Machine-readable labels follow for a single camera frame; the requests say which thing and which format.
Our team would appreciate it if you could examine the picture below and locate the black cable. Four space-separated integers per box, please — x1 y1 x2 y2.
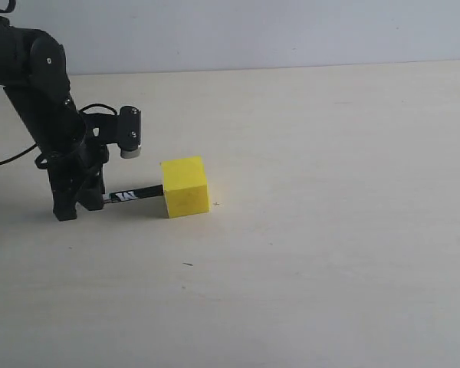
0 0 120 166

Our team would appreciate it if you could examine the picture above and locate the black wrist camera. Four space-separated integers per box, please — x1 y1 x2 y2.
117 106 141 159

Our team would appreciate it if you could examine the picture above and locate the yellow foam cube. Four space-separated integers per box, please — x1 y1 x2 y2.
160 156 210 219

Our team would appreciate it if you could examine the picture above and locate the black and white marker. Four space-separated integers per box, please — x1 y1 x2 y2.
103 185 164 204

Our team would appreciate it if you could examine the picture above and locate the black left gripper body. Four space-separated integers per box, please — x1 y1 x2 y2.
36 110 119 177

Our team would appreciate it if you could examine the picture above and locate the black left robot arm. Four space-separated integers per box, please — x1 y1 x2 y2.
0 17 109 221

